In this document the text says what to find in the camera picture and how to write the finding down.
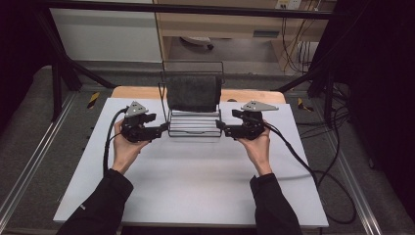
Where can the white chair base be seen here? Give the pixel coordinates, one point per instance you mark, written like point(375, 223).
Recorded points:
point(195, 40)

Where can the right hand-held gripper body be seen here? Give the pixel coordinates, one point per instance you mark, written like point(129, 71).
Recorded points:
point(251, 129)

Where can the black metal frame bar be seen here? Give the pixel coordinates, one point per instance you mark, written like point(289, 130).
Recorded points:
point(195, 9)

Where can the aluminium floor rail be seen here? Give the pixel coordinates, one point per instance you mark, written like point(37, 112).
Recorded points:
point(355, 189)
point(36, 156)

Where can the dark grey towel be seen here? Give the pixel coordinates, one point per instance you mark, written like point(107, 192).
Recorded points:
point(194, 94)

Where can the yellow black floor tape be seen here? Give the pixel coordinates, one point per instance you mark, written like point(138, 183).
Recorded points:
point(303, 105)
point(93, 100)

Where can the white cabinet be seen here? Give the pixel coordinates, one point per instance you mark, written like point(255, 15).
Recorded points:
point(104, 36)

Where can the wooden table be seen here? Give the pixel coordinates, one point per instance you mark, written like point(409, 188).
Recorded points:
point(254, 96)

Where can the black metal frame leg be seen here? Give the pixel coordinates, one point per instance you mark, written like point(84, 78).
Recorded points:
point(328, 88)
point(57, 84)

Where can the white wall socket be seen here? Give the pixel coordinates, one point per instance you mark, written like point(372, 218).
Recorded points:
point(288, 4)

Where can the light wooden desk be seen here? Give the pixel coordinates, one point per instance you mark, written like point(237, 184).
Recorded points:
point(212, 26)

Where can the person's right hand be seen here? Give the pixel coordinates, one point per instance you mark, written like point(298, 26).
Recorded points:
point(261, 150)

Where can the black curtain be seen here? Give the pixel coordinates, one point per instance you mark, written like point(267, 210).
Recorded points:
point(16, 49)
point(375, 81)

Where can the person's left hand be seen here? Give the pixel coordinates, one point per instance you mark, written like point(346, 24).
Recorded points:
point(125, 151)

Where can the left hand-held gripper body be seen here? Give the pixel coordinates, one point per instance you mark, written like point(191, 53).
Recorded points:
point(135, 129)

